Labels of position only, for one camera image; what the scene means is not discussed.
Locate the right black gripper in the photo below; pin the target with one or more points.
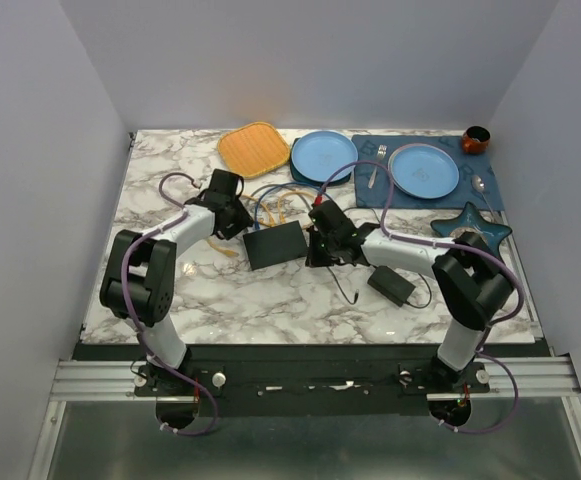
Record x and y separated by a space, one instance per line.
313 259

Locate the dark teal coaster under plate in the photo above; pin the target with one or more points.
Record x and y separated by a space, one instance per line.
298 177

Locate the light blue plate right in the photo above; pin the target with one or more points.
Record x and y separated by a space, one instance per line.
423 171

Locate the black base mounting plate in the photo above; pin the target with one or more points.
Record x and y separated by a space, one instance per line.
239 381

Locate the silver spoon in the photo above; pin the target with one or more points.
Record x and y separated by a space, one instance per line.
479 186

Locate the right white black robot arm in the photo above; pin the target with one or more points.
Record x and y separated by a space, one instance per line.
474 284

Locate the light blue plate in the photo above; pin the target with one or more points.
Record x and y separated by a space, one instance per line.
423 171
323 155

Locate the light blue plate left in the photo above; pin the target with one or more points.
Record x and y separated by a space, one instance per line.
323 155

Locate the blue star shaped dish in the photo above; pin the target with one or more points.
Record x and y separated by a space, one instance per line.
470 220

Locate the black network switch box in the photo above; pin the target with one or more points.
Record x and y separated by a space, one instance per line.
275 245

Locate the aluminium rail frame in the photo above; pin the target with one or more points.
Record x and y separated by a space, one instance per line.
112 381

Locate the orange woven square mat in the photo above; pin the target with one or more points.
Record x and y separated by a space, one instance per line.
253 150

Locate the black power adapter brick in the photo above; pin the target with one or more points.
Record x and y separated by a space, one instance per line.
391 285

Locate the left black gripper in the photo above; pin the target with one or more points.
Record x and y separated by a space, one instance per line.
244 220

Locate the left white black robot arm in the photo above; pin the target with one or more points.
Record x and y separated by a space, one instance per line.
139 278

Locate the silver fork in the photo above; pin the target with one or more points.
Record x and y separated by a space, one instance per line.
380 155

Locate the red brown lacquer cup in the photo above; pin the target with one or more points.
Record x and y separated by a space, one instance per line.
475 140

